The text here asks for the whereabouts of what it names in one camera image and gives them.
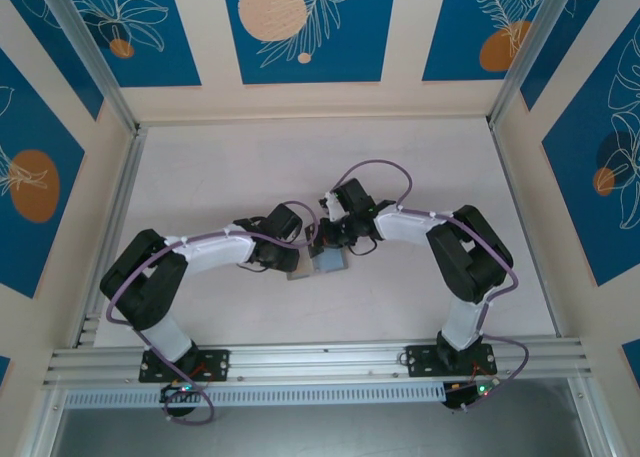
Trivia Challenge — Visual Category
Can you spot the blue panel with peach circle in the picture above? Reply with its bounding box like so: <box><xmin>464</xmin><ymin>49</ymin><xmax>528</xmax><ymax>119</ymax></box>
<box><xmin>221</xmin><ymin>0</ymin><xmax>398</xmax><ymax>85</ymax></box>

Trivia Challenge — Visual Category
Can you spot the grey slotted cable duct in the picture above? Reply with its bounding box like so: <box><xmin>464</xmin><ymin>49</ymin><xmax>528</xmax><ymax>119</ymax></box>
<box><xmin>62</xmin><ymin>381</ymin><xmax>449</xmax><ymax>409</ymax></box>

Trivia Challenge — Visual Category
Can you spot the aluminium side rail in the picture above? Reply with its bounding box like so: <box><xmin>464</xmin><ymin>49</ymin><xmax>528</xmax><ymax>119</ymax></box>
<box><xmin>73</xmin><ymin>126</ymin><xmax>147</xmax><ymax>349</ymax></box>

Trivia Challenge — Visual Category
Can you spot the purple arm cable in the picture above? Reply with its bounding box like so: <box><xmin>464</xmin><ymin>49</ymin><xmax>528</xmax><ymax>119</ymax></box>
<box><xmin>332</xmin><ymin>160</ymin><xmax>531</xmax><ymax>414</ymax></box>
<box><xmin>107</xmin><ymin>200</ymin><xmax>321</xmax><ymax>427</ymax></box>

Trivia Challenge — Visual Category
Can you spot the circuit board with LED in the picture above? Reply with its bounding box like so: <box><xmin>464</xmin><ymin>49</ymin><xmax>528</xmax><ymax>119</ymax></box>
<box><xmin>442</xmin><ymin>381</ymin><xmax>501</xmax><ymax>411</ymax></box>
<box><xmin>159</xmin><ymin>382</ymin><xmax>197</xmax><ymax>404</ymax></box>

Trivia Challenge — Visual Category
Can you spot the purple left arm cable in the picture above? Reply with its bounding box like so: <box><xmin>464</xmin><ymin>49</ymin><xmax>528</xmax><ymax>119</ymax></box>
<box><xmin>107</xmin><ymin>200</ymin><xmax>321</xmax><ymax>427</ymax></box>

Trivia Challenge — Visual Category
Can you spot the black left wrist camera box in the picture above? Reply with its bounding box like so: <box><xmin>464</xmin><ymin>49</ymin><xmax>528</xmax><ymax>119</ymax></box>
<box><xmin>264</xmin><ymin>202</ymin><xmax>304</xmax><ymax>241</ymax></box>

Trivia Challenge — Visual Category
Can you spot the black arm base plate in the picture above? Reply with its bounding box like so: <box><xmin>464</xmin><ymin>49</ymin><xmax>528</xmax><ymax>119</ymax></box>
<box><xmin>404</xmin><ymin>343</ymin><xmax>500</xmax><ymax>378</ymax></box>
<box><xmin>138</xmin><ymin>349</ymin><xmax>232</xmax><ymax>383</ymax></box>

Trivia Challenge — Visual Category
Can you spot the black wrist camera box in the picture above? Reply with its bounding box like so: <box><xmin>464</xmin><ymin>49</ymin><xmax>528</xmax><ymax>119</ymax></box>
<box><xmin>319</xmin><ymin>177</ymin><xmax>375</xmax><ymax>218</ymax></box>
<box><xmin>264</xmin><ymin>202</ymin><xmax>304</xmax><ymax>241</ymax></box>

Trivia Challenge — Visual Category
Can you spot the silver grey card holder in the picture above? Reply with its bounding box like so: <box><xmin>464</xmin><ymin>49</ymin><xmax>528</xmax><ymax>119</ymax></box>
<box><xmin>285</xmin><ymin>248</ymin><xmax>350</xmax><ymax>282</ymax></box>

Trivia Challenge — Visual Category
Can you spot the long aluminium frame rail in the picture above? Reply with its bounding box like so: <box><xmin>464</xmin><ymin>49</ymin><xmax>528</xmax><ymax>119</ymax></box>
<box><xmin>42</xmin><ymin>336</ymin><xmax>596</xmax><ymax>392</ymax></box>

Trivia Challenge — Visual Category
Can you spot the blue floral wall panel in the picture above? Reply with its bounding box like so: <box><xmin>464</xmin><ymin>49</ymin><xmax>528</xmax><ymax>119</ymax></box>
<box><xmin>422</xmin><ymin>0</ymin><xmax>557</xmax><ymax>83</ymax></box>
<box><xmin>519</xmin><ymin>0</ymin><xmax>640</xmax><ymax>112</ymax></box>
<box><xmin>0</xmin><ymin>0</ymin><xmax>105</xmax><ymax>122</ymax></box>
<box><xmin>0</xmin><ymin>48</ymin><xmax>87</xmax><ymax>300</ymax></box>
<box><xmin>542</xmin><ymin>24</ymin><xmax>640</xmax><ymax>288</ymax></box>
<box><xmin>64</xmin><ymin>0</ymin><xmax>203</xmax><ymax>89</ymax></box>

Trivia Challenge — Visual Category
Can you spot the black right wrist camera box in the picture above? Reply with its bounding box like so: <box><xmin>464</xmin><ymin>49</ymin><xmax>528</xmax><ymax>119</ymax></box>
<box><xmin>319</xmin><ymin>177</ymin><xmax>375</xmax><ymax>218</ymax></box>

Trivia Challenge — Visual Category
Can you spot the aluminium frame post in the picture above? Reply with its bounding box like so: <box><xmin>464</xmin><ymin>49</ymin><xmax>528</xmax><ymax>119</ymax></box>
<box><xmin>487</xmin><ymin>0</ymin><xmax>616</xmax><ymax>129</ymax></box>
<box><xmin>37</xmin><ymin>0</ymin><xmax>140</xmax><ymax>136</ymax></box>

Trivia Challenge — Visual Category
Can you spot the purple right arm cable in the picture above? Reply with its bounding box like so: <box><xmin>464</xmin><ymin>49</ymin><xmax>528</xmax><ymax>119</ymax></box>
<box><xmin>332</xmin><ymin>160</ymin><xmax>531</xmax><ymax>414</ymax></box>

